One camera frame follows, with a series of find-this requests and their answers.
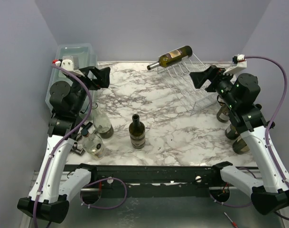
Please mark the clear corked liquor bottle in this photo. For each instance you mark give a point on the clear corked liquor bottle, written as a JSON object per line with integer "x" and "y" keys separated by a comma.
{"x": 93, "y": 144}

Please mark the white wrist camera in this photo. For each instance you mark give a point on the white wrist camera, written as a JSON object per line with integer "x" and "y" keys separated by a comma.
{"x": 239, "y": 64}
{"x": 69, "y": 63}

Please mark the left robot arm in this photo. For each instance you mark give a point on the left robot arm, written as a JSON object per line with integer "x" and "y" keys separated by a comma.
{"x": 48, "y": 199}

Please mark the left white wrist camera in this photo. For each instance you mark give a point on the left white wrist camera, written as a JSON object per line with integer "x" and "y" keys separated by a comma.
{"x": 69, "y": 63}

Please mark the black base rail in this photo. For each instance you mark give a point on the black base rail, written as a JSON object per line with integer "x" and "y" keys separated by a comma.
{"x": 154, "y": 181}

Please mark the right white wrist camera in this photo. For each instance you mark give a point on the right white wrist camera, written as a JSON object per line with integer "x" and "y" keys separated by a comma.
{"x": 239, "y": 64}

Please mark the green bottle with cream label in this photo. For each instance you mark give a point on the green bottle with cream label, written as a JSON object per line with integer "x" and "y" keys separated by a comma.
{"x": 223, "y": 114}

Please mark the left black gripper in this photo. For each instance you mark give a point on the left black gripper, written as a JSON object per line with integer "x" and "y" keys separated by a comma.
{"x": 97, "y": 83}

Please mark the green bottle silver foil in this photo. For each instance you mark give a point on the green bottle silver foil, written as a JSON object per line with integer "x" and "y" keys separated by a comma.
{"x": 231, "y": 132}

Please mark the wine bottle on rack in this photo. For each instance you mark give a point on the wine bottle on rack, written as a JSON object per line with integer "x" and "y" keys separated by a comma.
{"x": 172, "y": 57}

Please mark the dark green front bottle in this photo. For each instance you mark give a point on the dark green front bottle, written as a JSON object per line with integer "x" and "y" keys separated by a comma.
{"x": 240, "y": 146}

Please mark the small black metal stand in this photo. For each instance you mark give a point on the small black metal stand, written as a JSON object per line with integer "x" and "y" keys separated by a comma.
{"x": 77, "y": 147}

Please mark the red handled screwdriver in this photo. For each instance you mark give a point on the red handled screwdriver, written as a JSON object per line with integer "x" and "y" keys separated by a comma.
{"x": 231, "y": 221}

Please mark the white wire wine rack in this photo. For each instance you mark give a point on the white wire wine rack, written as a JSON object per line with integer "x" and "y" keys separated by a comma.
{"x": 178, "y": 80}

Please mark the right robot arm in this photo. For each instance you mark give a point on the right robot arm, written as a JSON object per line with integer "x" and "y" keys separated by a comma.
{"x": 272, "y": 192}

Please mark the clear plastic storage bin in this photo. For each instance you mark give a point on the clear plastic storage bin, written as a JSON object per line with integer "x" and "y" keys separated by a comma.
{"x": 86, "y": 56}

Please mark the tall clear glass bottle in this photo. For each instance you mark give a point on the tall clear glass bottle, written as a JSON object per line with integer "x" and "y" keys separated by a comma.
{"x": 101, "y": 122}

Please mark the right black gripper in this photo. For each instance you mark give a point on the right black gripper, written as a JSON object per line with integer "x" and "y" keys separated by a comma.
{"x": 212, "y": 79}

